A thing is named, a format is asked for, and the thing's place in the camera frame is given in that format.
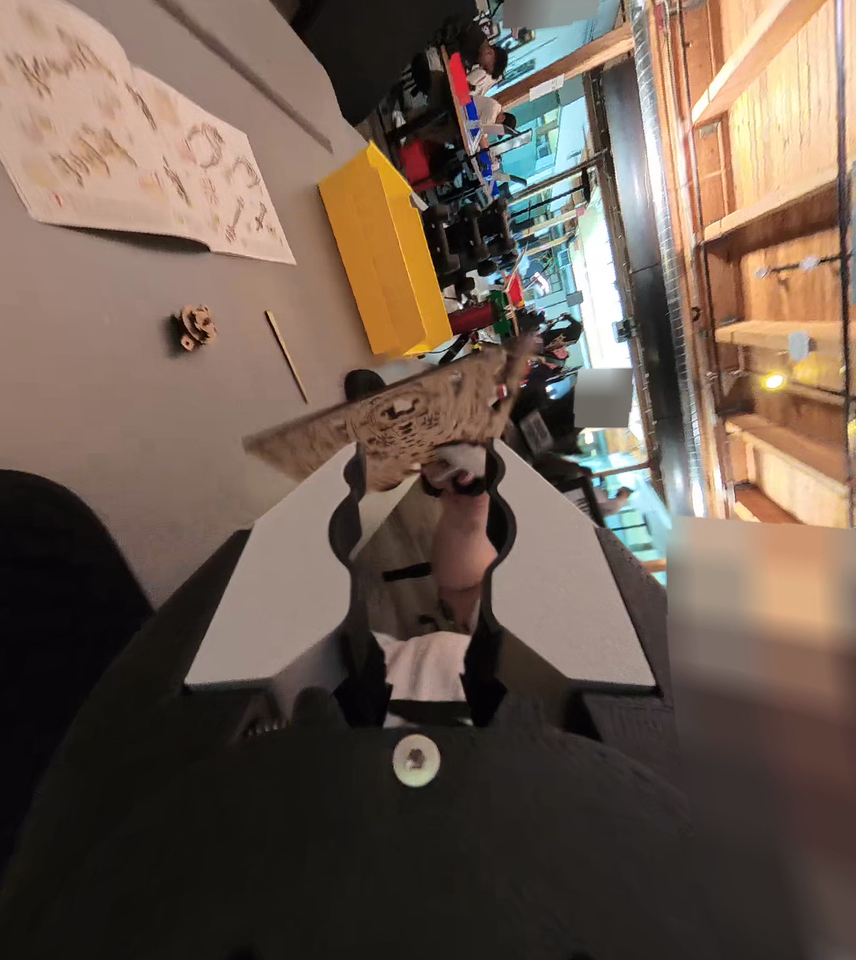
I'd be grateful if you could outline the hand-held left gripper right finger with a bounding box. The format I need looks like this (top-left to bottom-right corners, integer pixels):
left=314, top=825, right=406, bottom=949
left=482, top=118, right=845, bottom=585
left=460, top=439, right=659, bottom=726

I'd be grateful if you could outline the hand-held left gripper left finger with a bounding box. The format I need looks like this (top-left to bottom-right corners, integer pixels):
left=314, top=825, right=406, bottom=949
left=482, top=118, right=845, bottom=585
left=184, top=441, right=389, bottom=726

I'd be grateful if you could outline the laser-cut wooden parts sheet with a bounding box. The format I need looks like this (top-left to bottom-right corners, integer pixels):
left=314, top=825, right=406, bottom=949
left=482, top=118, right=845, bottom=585
left=242, top=343, right=543, bottom=494

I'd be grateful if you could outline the person's right hand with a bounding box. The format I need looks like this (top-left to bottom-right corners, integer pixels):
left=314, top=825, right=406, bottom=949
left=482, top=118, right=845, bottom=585
left=432, top=493, right=503, bottom=633

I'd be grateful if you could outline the person's white clothing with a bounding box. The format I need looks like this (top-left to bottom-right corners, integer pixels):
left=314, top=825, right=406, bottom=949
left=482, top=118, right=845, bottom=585
left=372, top=632, right=468, bottom=708

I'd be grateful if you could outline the thin wooden stick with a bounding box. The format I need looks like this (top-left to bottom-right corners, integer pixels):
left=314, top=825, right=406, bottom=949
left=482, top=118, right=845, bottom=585
left=263, top=309, right=310, bottom=405

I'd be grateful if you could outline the rack of black dumbbells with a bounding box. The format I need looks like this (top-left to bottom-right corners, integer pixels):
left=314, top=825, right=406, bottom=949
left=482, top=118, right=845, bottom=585
left=423, top=196, right=517, bottom=298

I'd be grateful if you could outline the yellow plastic bin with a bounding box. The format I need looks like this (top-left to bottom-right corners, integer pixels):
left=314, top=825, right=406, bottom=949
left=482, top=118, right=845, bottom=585
left=316, top=140, right=454, bottom=358

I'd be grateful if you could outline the black ribbed cushion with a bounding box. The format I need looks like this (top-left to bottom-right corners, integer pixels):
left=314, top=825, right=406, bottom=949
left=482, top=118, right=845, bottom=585
left=0, top=468, right=157, bottom=935

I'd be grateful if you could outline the small wooden gear assembly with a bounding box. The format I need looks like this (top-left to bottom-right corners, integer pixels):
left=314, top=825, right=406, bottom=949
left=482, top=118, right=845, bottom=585
left=170, top=303, right=218, bottom=352

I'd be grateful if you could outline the red crate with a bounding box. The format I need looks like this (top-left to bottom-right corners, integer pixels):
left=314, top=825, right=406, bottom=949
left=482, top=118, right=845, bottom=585
left=397, top=138, right=442, bottom=190

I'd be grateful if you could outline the printed instruction booklet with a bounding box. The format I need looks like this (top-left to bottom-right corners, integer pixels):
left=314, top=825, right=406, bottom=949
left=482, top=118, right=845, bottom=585
left=0, top=0, right=298, bottom=266

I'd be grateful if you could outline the silver ventilation duct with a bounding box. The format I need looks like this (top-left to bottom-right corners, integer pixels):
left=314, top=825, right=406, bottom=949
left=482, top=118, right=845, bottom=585
left=625, top=0, right=708, bottom=519

